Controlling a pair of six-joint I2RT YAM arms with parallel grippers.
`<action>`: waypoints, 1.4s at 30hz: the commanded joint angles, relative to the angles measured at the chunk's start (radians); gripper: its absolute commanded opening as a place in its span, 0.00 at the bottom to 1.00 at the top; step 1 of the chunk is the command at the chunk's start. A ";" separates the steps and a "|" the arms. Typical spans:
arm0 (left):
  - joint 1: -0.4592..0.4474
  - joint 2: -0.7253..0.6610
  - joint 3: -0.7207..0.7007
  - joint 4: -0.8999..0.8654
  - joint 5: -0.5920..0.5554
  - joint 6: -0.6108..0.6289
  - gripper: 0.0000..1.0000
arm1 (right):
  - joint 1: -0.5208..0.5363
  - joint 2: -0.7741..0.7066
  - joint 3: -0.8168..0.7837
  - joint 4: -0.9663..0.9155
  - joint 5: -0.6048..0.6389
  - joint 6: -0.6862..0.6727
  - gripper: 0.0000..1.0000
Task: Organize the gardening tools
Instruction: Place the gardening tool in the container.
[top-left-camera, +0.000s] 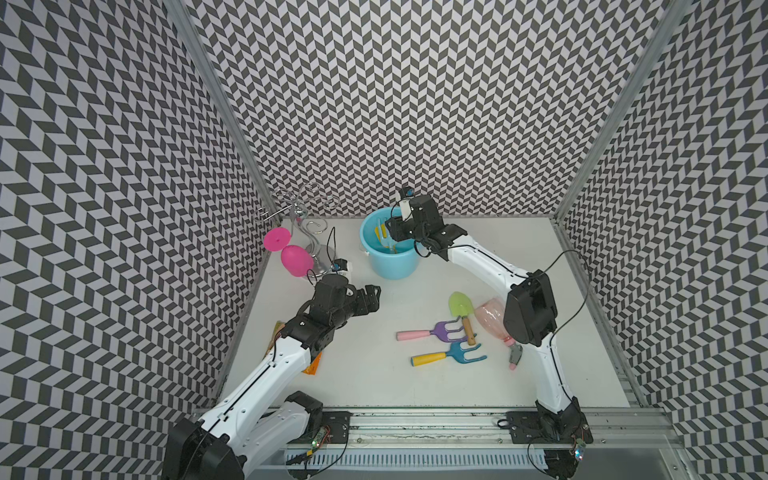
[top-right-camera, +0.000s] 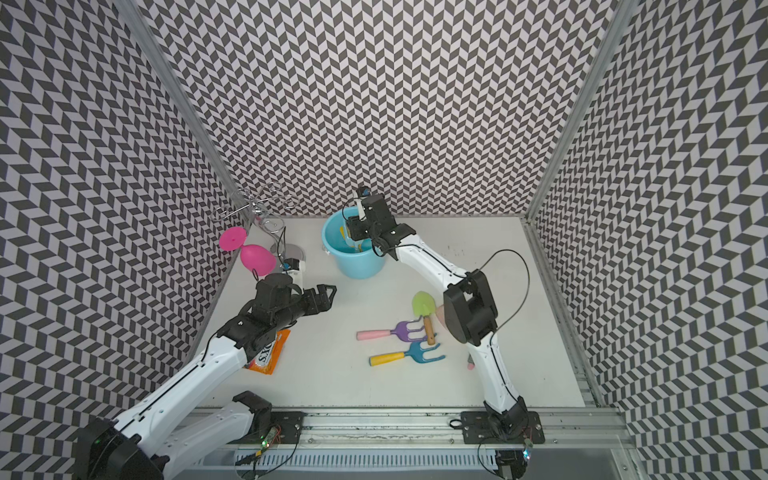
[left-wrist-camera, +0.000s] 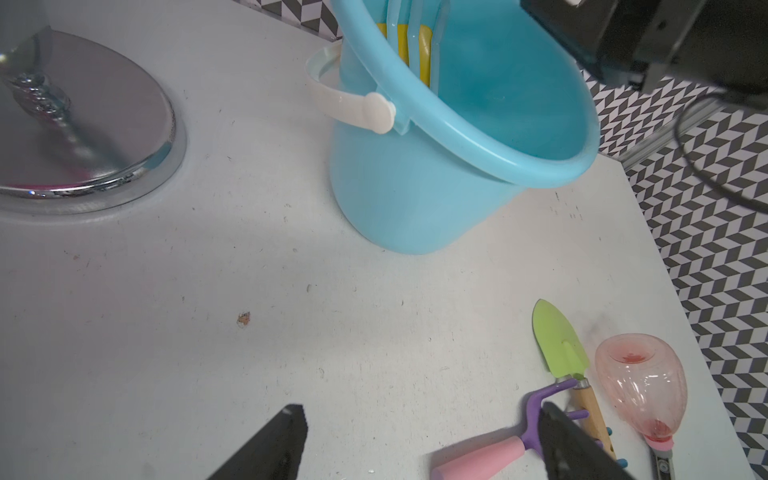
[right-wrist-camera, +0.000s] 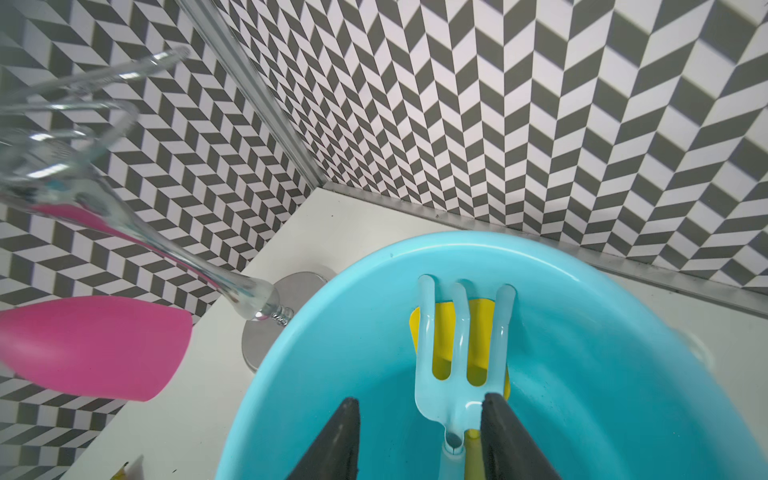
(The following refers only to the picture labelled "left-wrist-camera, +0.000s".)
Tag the purple fork pink handle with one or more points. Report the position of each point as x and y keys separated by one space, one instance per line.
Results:
x=488 y=461

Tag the light blue plastic bucket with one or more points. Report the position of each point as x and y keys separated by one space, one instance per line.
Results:
x=413 y=171

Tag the light blue toy rake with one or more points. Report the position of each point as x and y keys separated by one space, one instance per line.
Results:
x=414 y=14

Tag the chrome glass holder stand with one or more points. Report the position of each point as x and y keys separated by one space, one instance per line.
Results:
x=83 y=128

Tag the green trowel wooden handle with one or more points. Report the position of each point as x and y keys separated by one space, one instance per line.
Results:
x=567 y=359

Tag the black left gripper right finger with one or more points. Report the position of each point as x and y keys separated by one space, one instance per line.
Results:
x=569 y=453

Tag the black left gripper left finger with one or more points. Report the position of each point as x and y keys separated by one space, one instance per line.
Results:
x=274 y=452

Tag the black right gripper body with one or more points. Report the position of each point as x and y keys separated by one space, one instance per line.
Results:
x=637 y=43

